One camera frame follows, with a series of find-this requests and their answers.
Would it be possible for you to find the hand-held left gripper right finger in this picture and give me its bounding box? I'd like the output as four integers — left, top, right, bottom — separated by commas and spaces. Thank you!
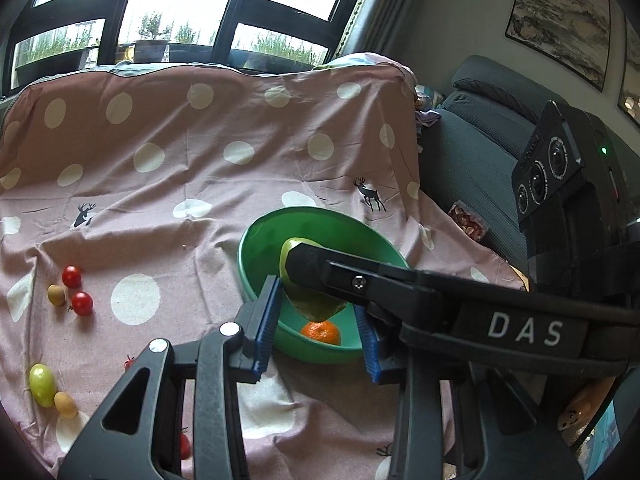
354, 305, 586, 480

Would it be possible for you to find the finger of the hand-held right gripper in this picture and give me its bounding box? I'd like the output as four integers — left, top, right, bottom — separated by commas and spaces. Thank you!
285, 246, 467, 342

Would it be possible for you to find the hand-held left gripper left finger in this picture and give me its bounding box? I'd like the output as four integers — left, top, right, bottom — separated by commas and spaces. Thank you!
57, 275, 283, 480

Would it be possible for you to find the green apple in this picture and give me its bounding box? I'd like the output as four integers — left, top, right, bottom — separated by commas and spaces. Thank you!
279, 237, 348, 322
28, 363, 57, 408

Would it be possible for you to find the small orange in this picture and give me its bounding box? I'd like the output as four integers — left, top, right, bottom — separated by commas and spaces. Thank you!
300, 320, 342, 346

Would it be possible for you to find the green bowl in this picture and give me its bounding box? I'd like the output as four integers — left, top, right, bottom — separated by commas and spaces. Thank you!
237, 206, 412, 365

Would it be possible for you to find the tan wooden object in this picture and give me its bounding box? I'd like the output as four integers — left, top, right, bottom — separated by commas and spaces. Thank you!
557, 375, 618, 433

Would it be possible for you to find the red snack packet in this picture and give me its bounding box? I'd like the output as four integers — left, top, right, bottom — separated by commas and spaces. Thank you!
448, 201, 488, 246

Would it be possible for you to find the dark grey sofa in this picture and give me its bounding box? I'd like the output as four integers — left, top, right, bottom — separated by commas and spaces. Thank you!
417, 55, 566, 271

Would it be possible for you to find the pink polka dot blanket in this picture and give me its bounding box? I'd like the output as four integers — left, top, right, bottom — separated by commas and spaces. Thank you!
0, 62, 526, 480

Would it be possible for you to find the colourful cloth pile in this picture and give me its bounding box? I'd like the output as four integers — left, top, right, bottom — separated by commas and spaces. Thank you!
412, 85, 444, 129

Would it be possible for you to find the light blue cloth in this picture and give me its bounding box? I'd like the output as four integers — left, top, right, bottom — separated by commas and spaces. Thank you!
312, 51, 416, 82

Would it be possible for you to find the grey curtain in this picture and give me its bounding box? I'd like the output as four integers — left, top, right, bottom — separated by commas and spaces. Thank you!
332, 0, 406, 61

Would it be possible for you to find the potted plant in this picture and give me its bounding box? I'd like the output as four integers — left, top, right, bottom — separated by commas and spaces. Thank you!
133, 10, 172, 64

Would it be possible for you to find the large landscape painting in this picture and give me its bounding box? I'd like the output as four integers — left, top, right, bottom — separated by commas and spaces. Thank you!
505, 0, 613, 93

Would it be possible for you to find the long dark planter trough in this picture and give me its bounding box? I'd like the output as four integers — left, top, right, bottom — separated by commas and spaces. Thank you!
14, 47, 99, 80

